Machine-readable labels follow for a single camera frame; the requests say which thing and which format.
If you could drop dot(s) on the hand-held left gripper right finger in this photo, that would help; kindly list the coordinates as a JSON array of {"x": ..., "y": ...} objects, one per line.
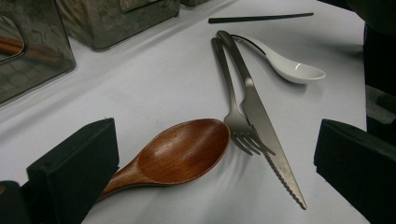
[{"x": 358, "y": 168}]

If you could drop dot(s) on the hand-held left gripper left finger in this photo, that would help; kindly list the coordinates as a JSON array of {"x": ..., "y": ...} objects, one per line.
[{"x": 71, "y": 168}]

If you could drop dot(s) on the steel knife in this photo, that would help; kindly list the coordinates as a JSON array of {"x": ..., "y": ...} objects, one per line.
[{"x": 258, "y": 115}]

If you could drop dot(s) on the brown wooden spoon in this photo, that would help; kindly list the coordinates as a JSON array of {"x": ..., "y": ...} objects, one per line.
[{"x": 183, "y": 152}]

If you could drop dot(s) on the white ceramic spoon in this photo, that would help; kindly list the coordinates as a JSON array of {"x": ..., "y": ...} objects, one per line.
[{"x": 292, "y": 70}]

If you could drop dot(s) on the steel fork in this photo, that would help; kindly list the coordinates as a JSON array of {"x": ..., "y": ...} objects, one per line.
[{"x": 236, "y": 121}]

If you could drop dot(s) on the brown wooden chopstick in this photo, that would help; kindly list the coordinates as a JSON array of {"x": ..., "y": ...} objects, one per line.
[
  {"x": 7, "y": 49},
  {"x": 9, "y": 40}
]

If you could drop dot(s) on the grey plastic bin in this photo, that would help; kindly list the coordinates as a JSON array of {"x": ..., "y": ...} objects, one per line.
[
  {"x": 46, "y": 25},
  {"x": 102, "y": 25},
  {"x": 193, "y": 2}
]

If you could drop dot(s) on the black chopstick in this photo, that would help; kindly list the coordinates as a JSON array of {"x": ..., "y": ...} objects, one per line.
[{"x": 249, "y": 18}]

